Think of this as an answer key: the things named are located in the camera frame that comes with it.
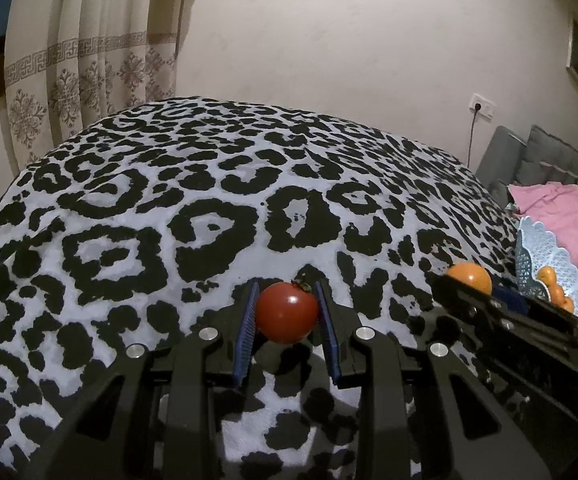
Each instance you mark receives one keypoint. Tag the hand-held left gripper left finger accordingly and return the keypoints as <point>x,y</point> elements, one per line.
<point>246,342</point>

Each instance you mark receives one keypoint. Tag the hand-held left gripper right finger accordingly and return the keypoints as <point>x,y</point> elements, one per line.
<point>328,342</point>

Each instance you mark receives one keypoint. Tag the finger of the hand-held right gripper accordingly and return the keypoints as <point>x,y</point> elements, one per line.
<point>499,312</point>
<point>511,300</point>

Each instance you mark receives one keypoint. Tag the large orange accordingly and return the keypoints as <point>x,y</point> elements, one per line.
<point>546,275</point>

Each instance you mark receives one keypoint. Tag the red tomato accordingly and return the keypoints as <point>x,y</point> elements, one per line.
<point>286,312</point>

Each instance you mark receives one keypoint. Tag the light blue plastic fruit basket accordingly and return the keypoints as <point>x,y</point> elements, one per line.
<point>551,252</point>

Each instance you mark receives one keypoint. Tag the pink blanket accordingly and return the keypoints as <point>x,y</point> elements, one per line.
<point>569,215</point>

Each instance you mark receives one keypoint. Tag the grey headboard cushion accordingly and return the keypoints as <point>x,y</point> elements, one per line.
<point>501,165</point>
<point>554,157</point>

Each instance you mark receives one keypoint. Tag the black white leopard print blanket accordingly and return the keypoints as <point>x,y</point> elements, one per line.
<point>169,220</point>

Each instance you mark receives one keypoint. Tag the beige patterned curtain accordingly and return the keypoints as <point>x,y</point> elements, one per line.
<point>89,50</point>

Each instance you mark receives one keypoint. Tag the white wall socket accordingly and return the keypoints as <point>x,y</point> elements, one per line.
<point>483,104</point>

